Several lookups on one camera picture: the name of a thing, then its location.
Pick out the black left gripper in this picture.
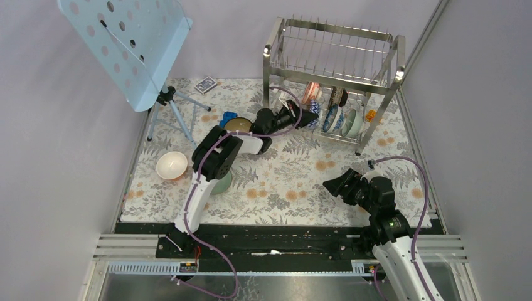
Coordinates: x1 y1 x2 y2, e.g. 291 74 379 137
265 99 317 135

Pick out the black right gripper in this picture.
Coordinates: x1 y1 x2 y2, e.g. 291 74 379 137
322 168 377 215

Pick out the blue white patterned bowl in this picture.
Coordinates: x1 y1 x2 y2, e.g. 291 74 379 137
322 105 344 134

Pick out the pale green bowl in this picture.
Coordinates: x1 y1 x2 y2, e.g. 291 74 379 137
340 109 364 138

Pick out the stainless steel dish rack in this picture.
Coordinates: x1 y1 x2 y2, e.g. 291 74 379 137
262 16 407 155

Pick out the light green celadon bowl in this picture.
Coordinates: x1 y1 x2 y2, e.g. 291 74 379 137
211 171 232 195

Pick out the orange white bowl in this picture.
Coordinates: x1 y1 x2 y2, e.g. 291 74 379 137
156 151 188 181

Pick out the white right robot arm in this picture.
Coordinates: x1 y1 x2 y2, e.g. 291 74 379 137
322 169 443 300

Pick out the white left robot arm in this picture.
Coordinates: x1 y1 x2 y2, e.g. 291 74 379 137
165 102 319 258

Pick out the orange patterned bowl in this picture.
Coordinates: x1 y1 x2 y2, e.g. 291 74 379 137
302 82 322 105

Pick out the floral patterned table mat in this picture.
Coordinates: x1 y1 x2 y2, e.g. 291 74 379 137
120 79 432 228

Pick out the orange small toy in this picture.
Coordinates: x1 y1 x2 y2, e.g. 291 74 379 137
365 110 377 122

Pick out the blue plastic toy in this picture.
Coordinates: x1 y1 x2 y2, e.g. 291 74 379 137
219 111 238 128

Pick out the blue playing card box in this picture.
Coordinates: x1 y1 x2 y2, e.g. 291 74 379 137
194 77 218 95

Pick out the light blue perforated music stand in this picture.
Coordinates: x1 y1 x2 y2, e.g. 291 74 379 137
56 0 212 148

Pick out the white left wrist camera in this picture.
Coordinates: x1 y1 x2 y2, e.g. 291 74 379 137
279 96 295 115

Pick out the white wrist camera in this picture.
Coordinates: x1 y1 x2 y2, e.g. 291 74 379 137
362 164 382 182
279 96 295 115

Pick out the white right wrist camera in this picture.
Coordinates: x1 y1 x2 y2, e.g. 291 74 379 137
362 164 382 182

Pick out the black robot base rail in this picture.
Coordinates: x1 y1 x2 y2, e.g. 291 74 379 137
115 223 374 272

